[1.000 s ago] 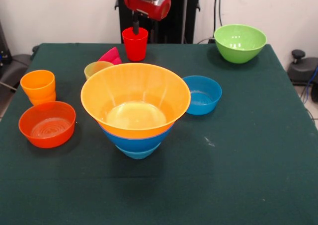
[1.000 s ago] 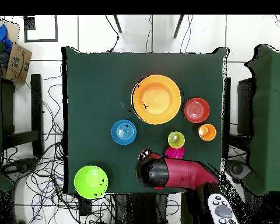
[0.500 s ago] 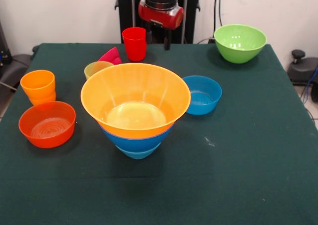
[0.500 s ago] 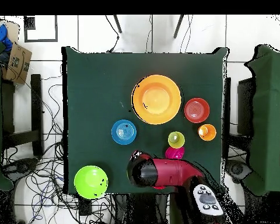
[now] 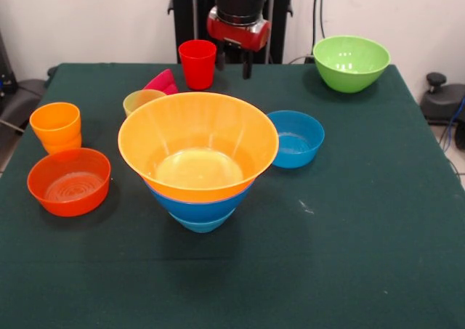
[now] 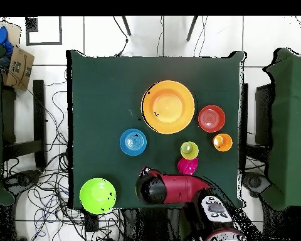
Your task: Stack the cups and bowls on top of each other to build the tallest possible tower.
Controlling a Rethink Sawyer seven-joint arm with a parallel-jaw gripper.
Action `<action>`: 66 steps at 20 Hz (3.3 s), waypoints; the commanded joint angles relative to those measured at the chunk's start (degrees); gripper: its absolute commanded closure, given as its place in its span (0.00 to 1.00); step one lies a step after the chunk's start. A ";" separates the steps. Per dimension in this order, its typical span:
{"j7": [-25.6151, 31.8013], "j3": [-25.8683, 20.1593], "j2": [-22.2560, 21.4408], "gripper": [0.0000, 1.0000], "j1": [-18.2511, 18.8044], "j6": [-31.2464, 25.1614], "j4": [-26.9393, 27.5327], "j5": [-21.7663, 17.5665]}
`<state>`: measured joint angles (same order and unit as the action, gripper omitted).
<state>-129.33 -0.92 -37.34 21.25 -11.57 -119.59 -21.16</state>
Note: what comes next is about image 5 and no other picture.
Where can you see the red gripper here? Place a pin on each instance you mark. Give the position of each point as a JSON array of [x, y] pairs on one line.
[[239, 35]]

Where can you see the red cup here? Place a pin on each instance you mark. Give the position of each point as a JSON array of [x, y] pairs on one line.
[[198, 65]]

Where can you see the magenta bowl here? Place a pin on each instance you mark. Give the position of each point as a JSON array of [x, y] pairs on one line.
[[163, 82]]

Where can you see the large yellow bowl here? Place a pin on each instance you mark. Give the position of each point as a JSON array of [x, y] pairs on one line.
[[174, 125]]

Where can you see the green bowl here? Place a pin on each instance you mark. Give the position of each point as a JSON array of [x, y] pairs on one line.
[[348, 78]]

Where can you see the flat-bottomed blue bowl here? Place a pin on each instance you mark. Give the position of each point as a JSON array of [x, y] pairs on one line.
[[305, 154]]

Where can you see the large blue bowl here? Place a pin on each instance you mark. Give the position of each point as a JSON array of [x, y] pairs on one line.
[[200, 209]]

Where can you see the small light blue bowl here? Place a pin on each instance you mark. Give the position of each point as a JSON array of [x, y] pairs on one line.
[[200, 226]]

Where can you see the pale yellow cup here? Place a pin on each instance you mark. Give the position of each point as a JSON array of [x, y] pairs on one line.
[[136, 100]]

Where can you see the amber yellow cup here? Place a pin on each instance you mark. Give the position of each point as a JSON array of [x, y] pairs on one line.
[[54, 125]]

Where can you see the orange cup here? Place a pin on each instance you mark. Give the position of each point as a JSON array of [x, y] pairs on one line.
[[60, 148]]

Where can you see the dark green tablecloth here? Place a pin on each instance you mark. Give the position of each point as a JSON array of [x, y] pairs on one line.
[[232, 271]]

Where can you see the orange bowl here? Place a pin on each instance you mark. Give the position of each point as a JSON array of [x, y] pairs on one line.
[[69, 198]]

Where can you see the black equipment box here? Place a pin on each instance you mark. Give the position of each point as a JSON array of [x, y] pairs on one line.
[[5, 75]]

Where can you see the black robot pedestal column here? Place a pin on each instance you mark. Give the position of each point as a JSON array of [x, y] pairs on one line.
[[189, 16]]

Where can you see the black pedestal foot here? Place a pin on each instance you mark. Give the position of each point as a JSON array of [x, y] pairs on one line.
[[436, 82], [18, 102]]

